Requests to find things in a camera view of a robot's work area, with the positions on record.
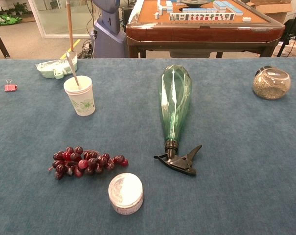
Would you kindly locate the pink binder clip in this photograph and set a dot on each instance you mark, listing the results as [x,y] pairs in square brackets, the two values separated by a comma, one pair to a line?
[10,87]

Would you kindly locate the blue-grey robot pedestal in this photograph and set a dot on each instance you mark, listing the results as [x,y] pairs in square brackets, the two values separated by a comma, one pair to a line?
[106,41]

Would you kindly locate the black slanted pole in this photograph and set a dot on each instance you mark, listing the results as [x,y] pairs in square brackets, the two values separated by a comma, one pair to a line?
[1,41]

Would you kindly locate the white framed glass partition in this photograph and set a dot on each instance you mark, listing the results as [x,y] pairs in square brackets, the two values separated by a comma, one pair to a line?
[40,27]

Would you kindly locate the brown mahjong table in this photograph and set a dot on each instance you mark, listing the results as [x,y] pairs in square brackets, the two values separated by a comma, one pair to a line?
[199,34]

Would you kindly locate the pale green plastic dustpan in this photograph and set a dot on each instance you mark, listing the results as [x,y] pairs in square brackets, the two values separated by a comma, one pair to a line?
[52,69]

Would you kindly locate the metal spoon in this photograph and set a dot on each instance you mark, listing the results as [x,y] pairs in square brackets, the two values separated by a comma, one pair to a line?
[73,71]

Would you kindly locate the round glass jar of grains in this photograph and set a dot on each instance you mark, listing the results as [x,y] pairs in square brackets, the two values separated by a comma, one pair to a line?
[271,88]

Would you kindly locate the white plastic crate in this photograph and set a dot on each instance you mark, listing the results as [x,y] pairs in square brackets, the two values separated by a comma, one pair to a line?
[294,50]

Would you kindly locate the green glass bottle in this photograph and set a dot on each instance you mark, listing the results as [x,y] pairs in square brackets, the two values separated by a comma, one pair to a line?
[175,98]

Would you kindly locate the blue felt table cloth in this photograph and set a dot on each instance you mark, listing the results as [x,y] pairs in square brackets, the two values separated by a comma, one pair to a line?
[235,147]

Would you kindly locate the dark red grape bunch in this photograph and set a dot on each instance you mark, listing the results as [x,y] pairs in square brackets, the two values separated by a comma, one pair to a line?
[89,161]

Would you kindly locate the black tripod stand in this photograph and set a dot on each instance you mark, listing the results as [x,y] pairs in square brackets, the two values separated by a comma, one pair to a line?
[288,34]

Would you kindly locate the row of mahjong tiles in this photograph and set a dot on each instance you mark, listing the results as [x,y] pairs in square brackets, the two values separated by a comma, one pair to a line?
[201,16]

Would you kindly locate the green bag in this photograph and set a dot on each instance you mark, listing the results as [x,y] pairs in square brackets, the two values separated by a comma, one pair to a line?
[6,19]

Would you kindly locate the white floral paper cup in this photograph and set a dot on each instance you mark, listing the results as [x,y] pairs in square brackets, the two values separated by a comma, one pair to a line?
[83,102]

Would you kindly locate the single white mahjong tile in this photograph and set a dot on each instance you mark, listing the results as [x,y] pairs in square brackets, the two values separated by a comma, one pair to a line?
[246,19]

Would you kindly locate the cardboard box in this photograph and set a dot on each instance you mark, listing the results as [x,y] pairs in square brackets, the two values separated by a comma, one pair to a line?
[272,9]

